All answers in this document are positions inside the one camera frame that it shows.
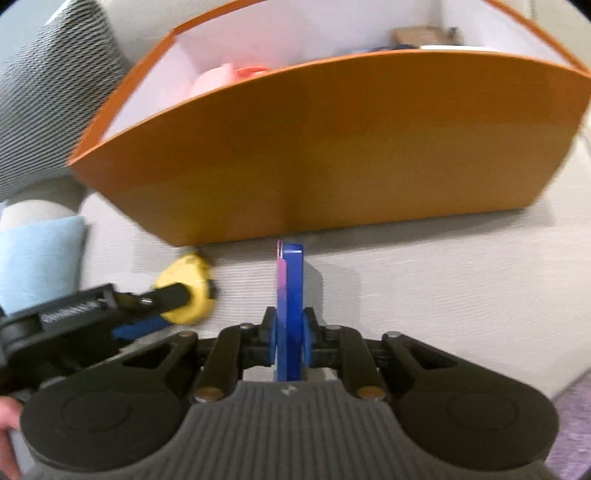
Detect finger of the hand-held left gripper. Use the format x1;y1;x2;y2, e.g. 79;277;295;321
112;316;172;342
39;282;193;334

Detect houndstooth pillow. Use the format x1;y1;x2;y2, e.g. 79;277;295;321
0;0;127;199

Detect light blue pillow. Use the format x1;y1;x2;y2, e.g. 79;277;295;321
0;216;88;315

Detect beige sofa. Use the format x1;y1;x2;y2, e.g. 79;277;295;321
0;0;591;480

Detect yellow tape measure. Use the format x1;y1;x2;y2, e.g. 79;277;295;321
154;251;218;325

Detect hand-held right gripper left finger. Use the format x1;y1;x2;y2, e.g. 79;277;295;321
122;307;279;403

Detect blue printed card pack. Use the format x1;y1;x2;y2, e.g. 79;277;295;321
276;239;305;383

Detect purple fluffy rug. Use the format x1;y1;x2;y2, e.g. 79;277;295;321
549;374;591;480

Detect pink square bottle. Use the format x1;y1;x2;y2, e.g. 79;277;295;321
187;62;241;100

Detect orange cardboard box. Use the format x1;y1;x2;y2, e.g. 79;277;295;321
68;0;591;247

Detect person's left hand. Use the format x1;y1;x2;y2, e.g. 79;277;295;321
0;397;25;480

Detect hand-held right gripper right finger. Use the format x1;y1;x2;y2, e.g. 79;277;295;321
302;307;463;402

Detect small brown box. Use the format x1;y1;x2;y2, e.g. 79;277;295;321
392;27;460;47

